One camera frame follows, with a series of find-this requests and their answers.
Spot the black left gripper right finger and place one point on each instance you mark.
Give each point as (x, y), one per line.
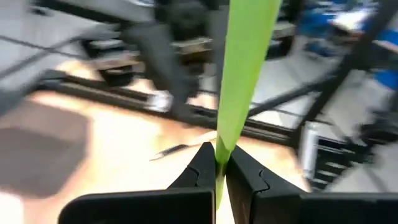
(280, 205)

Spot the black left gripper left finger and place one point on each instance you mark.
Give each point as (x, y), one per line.
(155, 205)

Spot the green silicone spatula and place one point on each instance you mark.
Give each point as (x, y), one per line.
(245, 62)

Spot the grey plastic bin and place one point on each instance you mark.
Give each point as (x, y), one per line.
(37, 155)

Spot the workbench with blue bins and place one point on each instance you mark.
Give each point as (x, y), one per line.
(317, 21)

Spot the black table edge rail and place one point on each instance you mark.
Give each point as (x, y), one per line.
(199, 119)

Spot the silver corner bracket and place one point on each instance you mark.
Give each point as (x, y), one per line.
(160, 101)

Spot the black frame post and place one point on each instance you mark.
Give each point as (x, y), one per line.
(342, 68)

